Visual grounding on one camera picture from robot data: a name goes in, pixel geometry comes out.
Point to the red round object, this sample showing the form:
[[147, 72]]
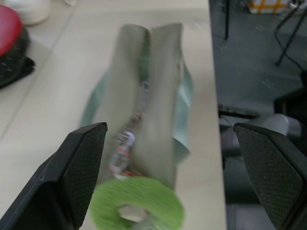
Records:
[[8, 30]]

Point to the yellow white checked object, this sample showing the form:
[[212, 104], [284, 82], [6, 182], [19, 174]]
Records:
[[266, 6]]

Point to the white round container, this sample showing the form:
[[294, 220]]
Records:
[[30, 10]]

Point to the black mesh fabric item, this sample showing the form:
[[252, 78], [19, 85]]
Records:
[[13, 62]]

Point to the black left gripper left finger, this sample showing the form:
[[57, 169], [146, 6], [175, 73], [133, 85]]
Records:
[[60, 182]]

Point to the flat black device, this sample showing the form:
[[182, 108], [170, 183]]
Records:
[[236, 111]]

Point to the black metal chair frame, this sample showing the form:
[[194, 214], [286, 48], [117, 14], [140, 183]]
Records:
[[286, 28]]

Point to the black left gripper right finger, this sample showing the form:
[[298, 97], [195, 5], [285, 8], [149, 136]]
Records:
[[275, 177]]

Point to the grey-green zipper pouch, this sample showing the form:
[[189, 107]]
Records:
[[153, 95]]

